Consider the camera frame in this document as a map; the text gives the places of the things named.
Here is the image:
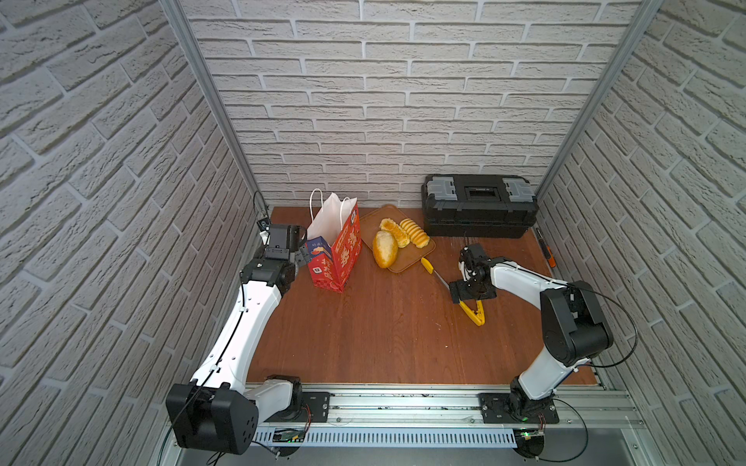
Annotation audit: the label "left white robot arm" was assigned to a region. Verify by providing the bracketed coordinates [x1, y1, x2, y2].
[165, 224, 309, 454]

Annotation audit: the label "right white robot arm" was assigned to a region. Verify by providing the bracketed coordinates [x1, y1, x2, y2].
[448, 244, 614, 419]

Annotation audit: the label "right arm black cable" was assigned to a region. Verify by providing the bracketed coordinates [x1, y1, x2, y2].
[500, 261, 639, 369]

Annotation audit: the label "large oval golden bun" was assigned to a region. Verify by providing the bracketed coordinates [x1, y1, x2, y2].
[373, 230, 399, 269]

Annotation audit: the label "brown wooden tray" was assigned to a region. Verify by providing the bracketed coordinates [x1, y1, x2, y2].
[357, 203, 437, 275]

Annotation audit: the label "braided yellow bread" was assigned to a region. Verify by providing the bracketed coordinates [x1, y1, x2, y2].
[380, 217, 411, 249]

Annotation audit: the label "orange black utility knife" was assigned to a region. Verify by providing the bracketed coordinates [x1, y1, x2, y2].
[534, 226, 557, 268]

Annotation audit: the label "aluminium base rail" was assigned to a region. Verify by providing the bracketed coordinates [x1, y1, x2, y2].
[253, 384, 645, 449]

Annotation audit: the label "striped yellow bread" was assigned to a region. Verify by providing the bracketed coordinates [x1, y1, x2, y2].
[399, 219, 431, 249]

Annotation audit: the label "black plastic toolbox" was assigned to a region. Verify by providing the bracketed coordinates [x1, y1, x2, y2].
[421, 174, 539, 239]

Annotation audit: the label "red white paper bag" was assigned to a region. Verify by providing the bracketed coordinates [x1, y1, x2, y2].
[306, 188, 363, 293]

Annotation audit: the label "yellow metal tongs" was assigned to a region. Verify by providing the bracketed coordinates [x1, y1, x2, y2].
[420, 257, 486, 326]

